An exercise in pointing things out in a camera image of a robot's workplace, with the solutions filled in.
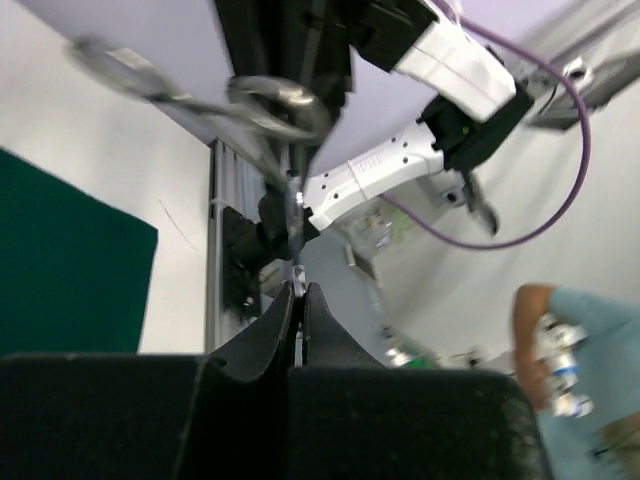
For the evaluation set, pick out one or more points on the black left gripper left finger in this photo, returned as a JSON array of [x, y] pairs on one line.
[[122, 416]]

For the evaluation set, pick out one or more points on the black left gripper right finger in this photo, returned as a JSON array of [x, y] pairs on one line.
[[351, 418]]

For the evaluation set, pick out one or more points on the dark green surgical cloth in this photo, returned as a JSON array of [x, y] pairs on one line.
[[75, 272]]

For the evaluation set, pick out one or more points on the steel surgical scissors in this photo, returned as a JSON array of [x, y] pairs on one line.
[[210, 115]]

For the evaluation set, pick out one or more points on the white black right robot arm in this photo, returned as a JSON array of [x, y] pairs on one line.
[[476, 104]]

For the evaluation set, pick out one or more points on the person in blue shirt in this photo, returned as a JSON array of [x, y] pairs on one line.
[[605, 443]]

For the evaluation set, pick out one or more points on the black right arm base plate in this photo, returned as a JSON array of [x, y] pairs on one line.
[[247, 248]]

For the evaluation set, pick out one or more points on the aluminium front frame rail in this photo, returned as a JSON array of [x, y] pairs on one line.
[[233, 183]]

